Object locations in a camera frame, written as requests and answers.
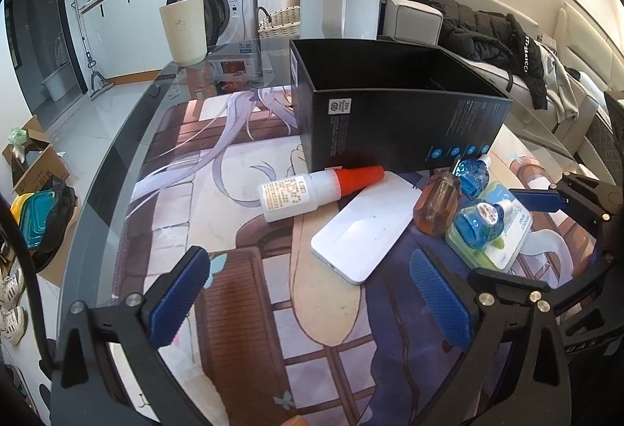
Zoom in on white kitchen base cabinet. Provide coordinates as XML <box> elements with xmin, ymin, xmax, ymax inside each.
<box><xmin>80</xmin><ymin>0</ymin><xmax>169</xmax><ymax>88</ymax></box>

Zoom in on blue eye drop bottle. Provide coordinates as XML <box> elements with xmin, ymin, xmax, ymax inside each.
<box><xmin>453</xmin><ymin>199</ymin><xmax>518</xmax><ymax>251</ymax></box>
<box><xmin>458</xmin><ymin>154</ymin><xmax>493</xmax><ymax>197</ymax></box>

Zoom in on printed table mat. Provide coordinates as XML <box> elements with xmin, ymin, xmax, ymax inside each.
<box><xmin>112</xmin><ymin>85</ymin><xmax>605</xmax><ymax>426</ymax></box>

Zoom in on black puffer jacket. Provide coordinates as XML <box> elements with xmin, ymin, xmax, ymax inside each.
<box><xmin>380</xmin><ymin>0</ymin><xmax>549</xmax><ymax>110</ymax></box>

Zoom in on dark door frame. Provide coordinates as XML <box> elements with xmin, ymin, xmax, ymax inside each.
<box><xmin>55</xmin><ymin>0</ymin><xmax>92</xmax><ymax>96</ymax></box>

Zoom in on white wicker basket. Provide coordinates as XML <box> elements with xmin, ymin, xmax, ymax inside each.
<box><xmin>257</xmin><ymin>5</ymin><xmax>301</xmax><ymax>39</ymax></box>

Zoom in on green plastic bag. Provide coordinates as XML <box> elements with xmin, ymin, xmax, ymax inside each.
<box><xmin>7</xmin><ymin>126</ymin><xmax>35</xmax><ymax>150</ymax></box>

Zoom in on white bottle with orange cap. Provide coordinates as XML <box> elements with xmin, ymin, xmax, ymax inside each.
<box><xmin>258</xmin><ymin>165</ymin><xmax>386</xmax><ymax>223</ymax></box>

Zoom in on white case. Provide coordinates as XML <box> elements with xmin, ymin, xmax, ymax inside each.
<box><xmin>310</xmin><ymin>170</ymin><xmax>424</xmax><ymax>285</ymax></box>

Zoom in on black cardboard box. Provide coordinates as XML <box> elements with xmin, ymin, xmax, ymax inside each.
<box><xmin>289</xmin><ymin>38</ymin><xmax>514</xmax><ymax>173</ymax></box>

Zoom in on brown cardboard box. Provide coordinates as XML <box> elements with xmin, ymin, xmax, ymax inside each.
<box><xmin>2</xmin><ymin>114</ymin><xmax>71</xmax><ymax>195</ymax></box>

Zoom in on black quilted chair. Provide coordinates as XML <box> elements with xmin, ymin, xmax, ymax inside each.
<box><xmin>575</xmin><ymin>89</ymin><xmax>624</xmax><ymax>176</ymax></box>

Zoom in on amber handle screwdriver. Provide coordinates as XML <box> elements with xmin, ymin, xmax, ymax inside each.
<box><xmin>413</xmin><ymin>155</ymin><xmax>464</xmax><ymax>234</ymax></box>

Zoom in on white bucket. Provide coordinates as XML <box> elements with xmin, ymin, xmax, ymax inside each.
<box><xmin>40</xmin><ymin>65</ymin><xmax>74</xmax><ymax>102</ymax></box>

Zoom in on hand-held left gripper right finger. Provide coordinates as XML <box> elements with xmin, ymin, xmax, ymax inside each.
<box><xmin>409</xmin><ymin>245</ymin><xmax>578</xmax><ymax>426</ymax></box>

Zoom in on stack of yellow teal containers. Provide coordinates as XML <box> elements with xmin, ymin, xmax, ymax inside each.
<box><xmin>12</xmin><ymin>192</ymin><xmax>75</xmax><ymax>256</ymax></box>

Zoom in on beige cup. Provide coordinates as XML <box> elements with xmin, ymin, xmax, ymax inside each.
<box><xmin>159</xmin><ymin>0</ymin><xmax>209</xmax><ymax>66</ymax></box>

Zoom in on green white packaging box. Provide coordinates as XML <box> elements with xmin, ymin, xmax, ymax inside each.
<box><xmin>445</xmin><ymin>182</ymin><xmax>532</xmax><ymax>273</ymax></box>

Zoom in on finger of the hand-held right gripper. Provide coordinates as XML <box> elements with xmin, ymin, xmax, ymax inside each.
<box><xmin>551</xmin><ymin>250</ymin><xmax>624</xmax><ymax>324</ymax></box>
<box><xmin>509</xmin><ymin>171</ymin><xmax>624</xmax><ymax>256</ymax></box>

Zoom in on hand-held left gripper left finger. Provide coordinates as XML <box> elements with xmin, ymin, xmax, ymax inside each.
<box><xmin>51</xmin><ymin>245</ymin><xmax>211</xmax><ymax>426</ymax></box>

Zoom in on flat mop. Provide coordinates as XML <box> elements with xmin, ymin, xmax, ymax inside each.
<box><xmin>71</xmin><ymin>0</ymin><xmax>115</xmax><ymax>101</ymax></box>

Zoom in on light grey sofa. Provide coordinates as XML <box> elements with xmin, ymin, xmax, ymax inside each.
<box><xmin>378</xmin><ymin>0</ymin><xmax>624</xmax><ymax>163</ymax></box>

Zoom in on white sneakers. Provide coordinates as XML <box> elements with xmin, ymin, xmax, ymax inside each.
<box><xmin>0</xmin><ymin>270</ymin><xmax>27</xmax><ymax>346</ymax></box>

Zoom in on grey garment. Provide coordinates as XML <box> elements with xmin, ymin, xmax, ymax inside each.
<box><xmin>539</xmin><ymin>36</ymin><xmax>600</xmax><ymax>134</ymax></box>

